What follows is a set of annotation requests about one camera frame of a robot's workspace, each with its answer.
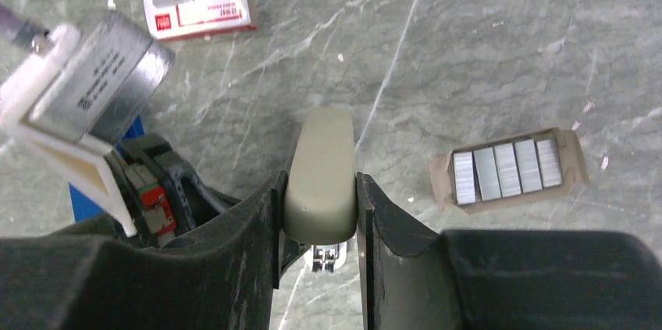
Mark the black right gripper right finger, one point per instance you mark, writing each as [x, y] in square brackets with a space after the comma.
[415, 278]

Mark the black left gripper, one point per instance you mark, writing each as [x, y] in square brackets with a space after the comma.
[166, 198]

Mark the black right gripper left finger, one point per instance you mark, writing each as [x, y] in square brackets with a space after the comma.
[219, 276]

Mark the beige olive stapler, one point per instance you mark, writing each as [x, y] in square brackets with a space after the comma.
[320, 205]

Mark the staple box tray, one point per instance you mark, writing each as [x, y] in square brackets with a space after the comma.
[573, 167]

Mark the red staple box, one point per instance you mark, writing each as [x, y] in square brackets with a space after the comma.
[173, 20]

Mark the staple strip one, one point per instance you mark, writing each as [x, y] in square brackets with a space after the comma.
[464, 178]

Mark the staple strip two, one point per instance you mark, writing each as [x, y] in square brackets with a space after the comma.
[487, 174]

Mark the staple strip three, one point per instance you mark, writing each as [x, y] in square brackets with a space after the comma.
[507, 170]

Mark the staple strip four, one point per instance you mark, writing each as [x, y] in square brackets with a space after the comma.
[528, 166]

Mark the staple strip five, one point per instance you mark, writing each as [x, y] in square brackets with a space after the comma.
[549, 163]

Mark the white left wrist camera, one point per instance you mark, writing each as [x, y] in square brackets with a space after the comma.
[78, 91]

